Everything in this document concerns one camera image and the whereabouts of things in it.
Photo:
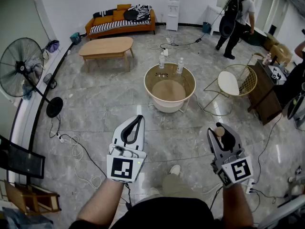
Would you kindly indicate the round glass side table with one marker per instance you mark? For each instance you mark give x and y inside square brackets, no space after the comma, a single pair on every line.
[155,85]

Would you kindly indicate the black white striped blanket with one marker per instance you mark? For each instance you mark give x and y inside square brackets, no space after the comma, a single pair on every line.
[112,26]

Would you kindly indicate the black eyeglasses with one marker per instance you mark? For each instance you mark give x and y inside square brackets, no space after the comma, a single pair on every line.
[162,74]

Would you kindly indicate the black monitor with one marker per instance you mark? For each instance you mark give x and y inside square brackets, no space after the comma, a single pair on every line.
[21,160]

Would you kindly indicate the teal waste bin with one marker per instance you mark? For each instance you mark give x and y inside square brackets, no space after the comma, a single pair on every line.
[206,28]

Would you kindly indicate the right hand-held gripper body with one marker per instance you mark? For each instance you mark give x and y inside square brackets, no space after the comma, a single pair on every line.
[239,169]

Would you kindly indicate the cardboard box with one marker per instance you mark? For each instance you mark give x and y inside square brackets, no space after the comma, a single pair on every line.
[282,52]
[271,40]

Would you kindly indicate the wooden rack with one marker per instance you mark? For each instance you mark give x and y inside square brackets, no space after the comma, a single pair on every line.
[16,197]

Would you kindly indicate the low wooden oval table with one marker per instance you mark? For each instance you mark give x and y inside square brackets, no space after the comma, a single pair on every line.
[106,45]

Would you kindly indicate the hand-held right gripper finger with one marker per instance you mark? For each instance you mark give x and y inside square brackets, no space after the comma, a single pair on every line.
[230,139]
[214,149]

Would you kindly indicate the white cabinet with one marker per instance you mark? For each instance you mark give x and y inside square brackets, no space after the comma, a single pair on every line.
[213,13]

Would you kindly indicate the dark green tub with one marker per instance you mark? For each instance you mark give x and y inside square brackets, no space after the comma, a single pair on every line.
[256,37]

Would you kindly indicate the black mesh waste basket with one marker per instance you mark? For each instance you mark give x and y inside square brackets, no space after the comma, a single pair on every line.
[48,80]

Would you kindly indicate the purple umbrella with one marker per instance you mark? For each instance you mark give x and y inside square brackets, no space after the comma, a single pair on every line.
[52,46]

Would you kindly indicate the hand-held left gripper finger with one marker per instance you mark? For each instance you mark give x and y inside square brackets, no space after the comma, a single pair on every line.
[140,137]
[118,133]

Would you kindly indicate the orange sofa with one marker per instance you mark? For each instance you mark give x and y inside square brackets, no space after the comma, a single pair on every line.
[147,24]

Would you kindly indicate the idle hand-held gripper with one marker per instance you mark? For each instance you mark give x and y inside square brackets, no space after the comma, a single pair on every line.
[277,75]

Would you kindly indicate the clear plastic water bottle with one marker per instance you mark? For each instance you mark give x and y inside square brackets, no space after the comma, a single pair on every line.
[161,61]
[180,67]

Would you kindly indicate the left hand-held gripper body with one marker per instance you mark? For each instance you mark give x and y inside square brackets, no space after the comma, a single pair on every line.
[121,168]

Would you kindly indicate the person's left forearm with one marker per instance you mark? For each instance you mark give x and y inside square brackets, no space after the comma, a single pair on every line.
[100,199]

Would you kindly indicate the beige tote bag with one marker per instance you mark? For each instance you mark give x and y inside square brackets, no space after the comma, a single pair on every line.
[46,54]

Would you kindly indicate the person's black shirt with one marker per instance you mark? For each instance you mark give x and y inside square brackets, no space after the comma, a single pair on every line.
[162,213]

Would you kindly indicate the person's right white shoe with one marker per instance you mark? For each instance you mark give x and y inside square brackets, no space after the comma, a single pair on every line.
[175,169]

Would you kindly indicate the black standing fan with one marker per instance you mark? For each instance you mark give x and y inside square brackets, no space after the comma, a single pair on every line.
[22,68]

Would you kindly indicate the grey clothes pile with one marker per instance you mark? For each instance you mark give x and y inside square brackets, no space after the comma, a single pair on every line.
[28,92]

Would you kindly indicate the person's khaki trousers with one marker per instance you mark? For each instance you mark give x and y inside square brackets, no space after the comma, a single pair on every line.
[178,187]

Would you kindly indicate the teal basket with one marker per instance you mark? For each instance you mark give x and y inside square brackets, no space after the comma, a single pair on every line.
[75,38]

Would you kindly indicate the black round cushion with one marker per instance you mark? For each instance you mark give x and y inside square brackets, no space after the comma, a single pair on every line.
[131,15]

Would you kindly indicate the small beige round object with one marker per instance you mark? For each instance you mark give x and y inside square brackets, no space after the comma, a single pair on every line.
[219,132]

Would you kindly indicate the white water dispenser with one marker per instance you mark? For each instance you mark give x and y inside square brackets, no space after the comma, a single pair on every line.
[172,18]

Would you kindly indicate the person's right forearm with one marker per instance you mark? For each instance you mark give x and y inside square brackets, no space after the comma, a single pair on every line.
[237,206]

